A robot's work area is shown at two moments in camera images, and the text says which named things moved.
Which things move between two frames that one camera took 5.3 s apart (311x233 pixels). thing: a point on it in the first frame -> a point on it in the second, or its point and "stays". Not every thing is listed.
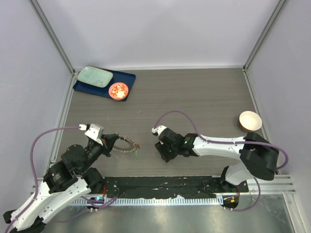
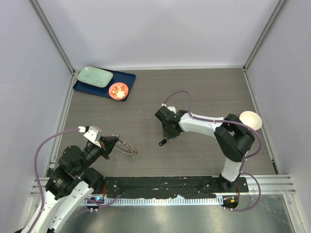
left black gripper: [108, 141] stays
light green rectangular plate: [95, 76] stays
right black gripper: [161, 146] -> [167, 135]
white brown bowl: [250, 121] stays
